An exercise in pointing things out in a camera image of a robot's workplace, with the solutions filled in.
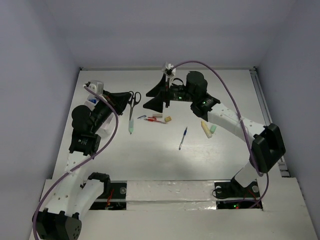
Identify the yellow eraser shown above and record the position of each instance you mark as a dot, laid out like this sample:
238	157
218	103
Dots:
167	119

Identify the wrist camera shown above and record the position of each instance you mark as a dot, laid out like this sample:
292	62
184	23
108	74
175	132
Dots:
95	86
168	70

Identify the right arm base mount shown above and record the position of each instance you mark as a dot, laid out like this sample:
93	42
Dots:
231	196

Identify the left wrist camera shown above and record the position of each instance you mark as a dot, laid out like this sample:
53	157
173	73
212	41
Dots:
95	86

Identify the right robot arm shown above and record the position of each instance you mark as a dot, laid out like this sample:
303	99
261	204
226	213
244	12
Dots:
265	142

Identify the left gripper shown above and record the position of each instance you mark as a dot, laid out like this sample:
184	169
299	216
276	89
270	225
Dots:
119	100

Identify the white compartment organizer box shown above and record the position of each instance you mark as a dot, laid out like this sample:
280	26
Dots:
101	115

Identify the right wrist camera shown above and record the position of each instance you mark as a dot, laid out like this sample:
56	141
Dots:
168	70

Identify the black handled scissors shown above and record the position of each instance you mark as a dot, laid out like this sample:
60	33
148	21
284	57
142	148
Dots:
134	100

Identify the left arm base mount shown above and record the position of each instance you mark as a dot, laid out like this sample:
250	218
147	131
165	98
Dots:
114	193

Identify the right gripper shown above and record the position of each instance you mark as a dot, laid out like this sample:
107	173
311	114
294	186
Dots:
156	103

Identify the aluminium side rail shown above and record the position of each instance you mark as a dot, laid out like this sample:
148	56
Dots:
282	165

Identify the blue ballpoint pen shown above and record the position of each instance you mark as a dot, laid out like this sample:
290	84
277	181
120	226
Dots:
183	138

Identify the red gel pen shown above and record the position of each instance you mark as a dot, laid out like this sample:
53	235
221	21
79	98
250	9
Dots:
154	120

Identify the green highlighter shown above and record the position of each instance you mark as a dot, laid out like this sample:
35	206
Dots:
131	126

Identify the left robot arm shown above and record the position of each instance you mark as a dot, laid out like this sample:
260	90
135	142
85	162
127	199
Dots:
60	213

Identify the blue correction fluid bottle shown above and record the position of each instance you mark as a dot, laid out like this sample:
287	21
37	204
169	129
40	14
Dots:
94	101

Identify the yellow highlighter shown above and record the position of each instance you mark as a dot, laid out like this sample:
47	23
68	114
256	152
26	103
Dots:
206	129

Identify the green highlighter cap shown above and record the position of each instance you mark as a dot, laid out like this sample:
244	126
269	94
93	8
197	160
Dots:
213	129

